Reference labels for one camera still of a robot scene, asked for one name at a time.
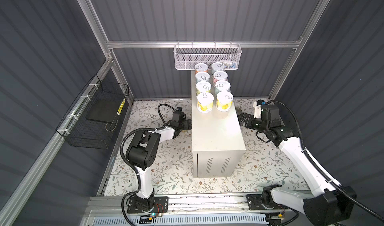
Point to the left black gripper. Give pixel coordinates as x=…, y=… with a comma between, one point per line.
x=186, y=124

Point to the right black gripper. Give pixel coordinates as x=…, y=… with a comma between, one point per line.
x=249, y=117

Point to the yellow green label can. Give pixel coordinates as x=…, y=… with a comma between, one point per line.
x=202, y=87

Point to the light blue label can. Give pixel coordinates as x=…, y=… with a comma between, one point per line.
x=202, y=76

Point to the white label can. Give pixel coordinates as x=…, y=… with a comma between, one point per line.
x=222, y=85

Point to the orange label can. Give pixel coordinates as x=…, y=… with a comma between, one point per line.
x=201, y=67

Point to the pink label can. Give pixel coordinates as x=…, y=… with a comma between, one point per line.
x=219, y=75

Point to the teal label can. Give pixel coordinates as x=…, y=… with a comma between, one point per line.
x=217, y=66

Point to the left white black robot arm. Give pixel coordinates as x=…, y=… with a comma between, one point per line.
x=138, y=150

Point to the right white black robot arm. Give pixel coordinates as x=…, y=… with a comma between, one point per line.
x=328, y=202

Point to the white metal cabinet counter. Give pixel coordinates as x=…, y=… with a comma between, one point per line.
x=217, y=140

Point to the dark olive can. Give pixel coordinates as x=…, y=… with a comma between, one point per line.
x=239, y=111

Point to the floral table mat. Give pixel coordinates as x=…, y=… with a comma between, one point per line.
x=172, y=172

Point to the small bottle in basket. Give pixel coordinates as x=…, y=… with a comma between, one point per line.
x=231, y=64

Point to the black pad in basket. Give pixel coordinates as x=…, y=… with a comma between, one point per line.
x=104, y=111

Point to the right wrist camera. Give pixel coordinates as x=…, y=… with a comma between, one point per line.
x=258, y=108

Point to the white wire mesh basket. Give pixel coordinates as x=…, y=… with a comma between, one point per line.
x=187, y=55

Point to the black wire basket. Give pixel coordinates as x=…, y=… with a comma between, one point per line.
x=82, y=133

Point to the aluminium mounting rail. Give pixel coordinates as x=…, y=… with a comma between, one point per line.
x=189, y=204

